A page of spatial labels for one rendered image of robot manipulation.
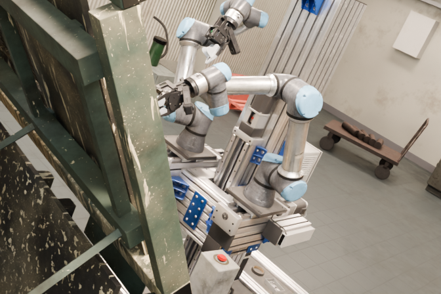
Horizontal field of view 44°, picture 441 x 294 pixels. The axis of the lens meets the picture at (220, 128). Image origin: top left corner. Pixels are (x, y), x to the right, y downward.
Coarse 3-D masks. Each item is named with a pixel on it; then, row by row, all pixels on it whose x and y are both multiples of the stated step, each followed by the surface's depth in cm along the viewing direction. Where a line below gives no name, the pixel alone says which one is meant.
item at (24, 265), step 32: (0, 128) 266; (0, 160) 264; (0, 192) 261; (32, 192) 239; (0, 224) 259; (32, 224) 237; (64, 224) 219; (0, 256) 257; (32, 256) 235; (64, 256) 217; (96, 256) 203; (0, 288) 255; (32, 288) 234; (64, 288) 216; (96, 288) 200
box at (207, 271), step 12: (204, 252) 216; (216, 252) 220; (204, 264) 214; (216, 264) 211; (228, 264) 215; (192, 276) 218; (204, 276) 213; (216, 276) 209; (228, 276) 214; (192, 288) 218; (204, 288) 213; (216, 288) 213; (228, 288) 218
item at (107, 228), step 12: (0, 96) 308; (12, 108) 289; (24, 120) 279; (36, 144) 278; (48, 156) 265; (60, 168) 251; (72, 180) 243; (84, 192) 237; (84, 204) 242; (96, 216) 231; (108, 228) 222; (120, 240) 215; (120, 252) 224; (132, 252) 210; (132, 264) 215; (144, 264) 206; (144, 276) 206; (156, 288) 198; (180, 288) 197
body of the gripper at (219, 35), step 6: (222, 18) 232; (228, 18) 232; (216, 24) 231; (222, 24) 231; (228, 24) 233; (234, 24) 232; (210, 30) 234; (216, 30) 228; (222, 30) 229; (210, 36) 229; (216, 36) 228; (222, 36) 230; (228, 36) 232; (216, 42) 233; (222, 42) 230; (228, 42) 232
